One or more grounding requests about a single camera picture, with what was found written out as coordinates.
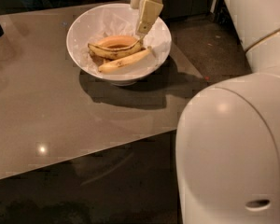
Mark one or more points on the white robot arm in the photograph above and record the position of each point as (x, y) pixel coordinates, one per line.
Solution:
(227, 147)

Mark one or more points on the orange fruit piece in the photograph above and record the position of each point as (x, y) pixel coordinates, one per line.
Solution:
(117, 41)

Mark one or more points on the light yellow banana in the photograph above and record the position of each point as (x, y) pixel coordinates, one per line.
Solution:
(125, 61)

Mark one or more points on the white paper liner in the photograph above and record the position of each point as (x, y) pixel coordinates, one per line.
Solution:
(119, 21)

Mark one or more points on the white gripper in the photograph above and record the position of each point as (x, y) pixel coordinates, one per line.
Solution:
(151, 10)

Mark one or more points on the white bowl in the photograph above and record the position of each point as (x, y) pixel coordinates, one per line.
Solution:
(86, 25)

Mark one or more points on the spotted yellow banana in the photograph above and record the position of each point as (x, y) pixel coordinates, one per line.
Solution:
(114, 53)

